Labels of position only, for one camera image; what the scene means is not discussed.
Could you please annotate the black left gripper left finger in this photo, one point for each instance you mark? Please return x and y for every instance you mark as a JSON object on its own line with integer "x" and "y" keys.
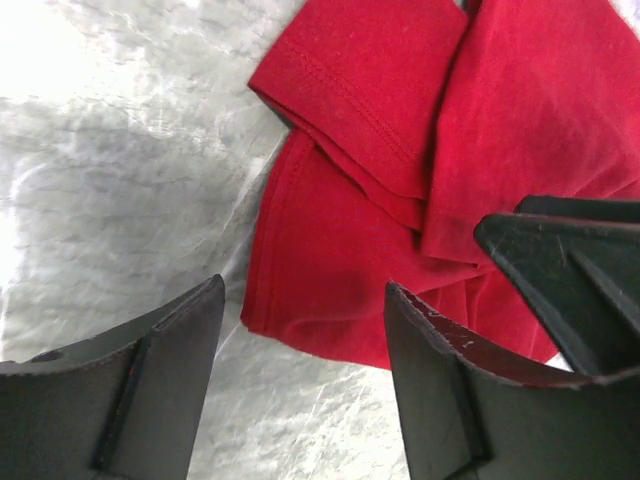
{"x": 124, "y": 404}

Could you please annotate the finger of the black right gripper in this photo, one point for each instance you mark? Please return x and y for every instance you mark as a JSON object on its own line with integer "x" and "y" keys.
{"x": 575, "y": 262}

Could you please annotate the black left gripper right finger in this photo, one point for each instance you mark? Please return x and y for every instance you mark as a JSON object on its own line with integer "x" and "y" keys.
{"x": 470, "y": 409}

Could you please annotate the red t shirt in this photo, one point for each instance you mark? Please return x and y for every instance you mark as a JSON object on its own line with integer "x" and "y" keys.
{"x": 411, "y": 121}

